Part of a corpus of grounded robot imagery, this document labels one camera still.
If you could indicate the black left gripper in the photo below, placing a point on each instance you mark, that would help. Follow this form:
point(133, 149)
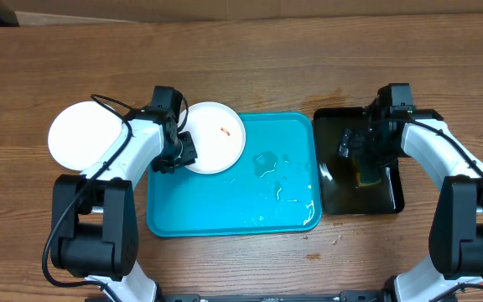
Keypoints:
point(189, 158)

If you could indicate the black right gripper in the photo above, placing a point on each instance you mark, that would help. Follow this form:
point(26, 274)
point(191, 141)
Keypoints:
point(389, 164)

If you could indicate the yellow green sponge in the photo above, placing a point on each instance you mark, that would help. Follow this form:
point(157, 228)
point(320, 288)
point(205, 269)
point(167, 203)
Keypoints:
point(366, 171)

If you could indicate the white plate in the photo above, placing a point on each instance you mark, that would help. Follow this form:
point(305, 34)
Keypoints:
point(218, 134)
point(81, 134)

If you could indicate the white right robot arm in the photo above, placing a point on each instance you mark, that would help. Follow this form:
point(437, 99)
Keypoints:
point(455, 260)

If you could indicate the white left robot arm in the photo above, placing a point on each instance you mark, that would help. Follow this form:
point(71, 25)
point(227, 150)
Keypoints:
point(94, 227)

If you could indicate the black water tray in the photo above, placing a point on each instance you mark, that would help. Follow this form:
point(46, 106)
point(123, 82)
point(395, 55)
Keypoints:
point(340, 194)

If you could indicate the teal plastic tray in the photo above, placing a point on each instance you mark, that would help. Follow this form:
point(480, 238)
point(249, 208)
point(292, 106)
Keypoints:
point(273, 187)

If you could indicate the brown cardboard backboard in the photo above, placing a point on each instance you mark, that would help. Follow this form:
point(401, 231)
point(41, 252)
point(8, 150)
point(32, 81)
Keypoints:
point(191, 10)

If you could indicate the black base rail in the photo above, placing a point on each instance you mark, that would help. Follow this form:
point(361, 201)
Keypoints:
point(344, 296)

